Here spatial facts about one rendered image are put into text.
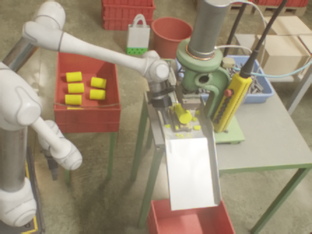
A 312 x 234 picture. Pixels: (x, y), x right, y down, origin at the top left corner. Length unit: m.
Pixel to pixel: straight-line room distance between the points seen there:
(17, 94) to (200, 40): 0.77
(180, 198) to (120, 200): 0.99
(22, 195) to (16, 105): 0.54
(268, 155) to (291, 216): 1.14
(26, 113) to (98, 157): 1.75
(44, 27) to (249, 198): 2.08
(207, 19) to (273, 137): 0.93
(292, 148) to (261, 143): 0.18
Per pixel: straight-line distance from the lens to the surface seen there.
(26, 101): 1.24
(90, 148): 3.00
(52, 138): 1.64
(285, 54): 3.20
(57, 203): 2.73
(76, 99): 2.42
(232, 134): 1.96
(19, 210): 1.67
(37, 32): 1.75
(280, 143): 2.11
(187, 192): 1.82
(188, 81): 1.67
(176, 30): 4.24
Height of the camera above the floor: 2.38
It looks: 46 degrees down
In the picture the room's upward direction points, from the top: 13 degrees clockwise
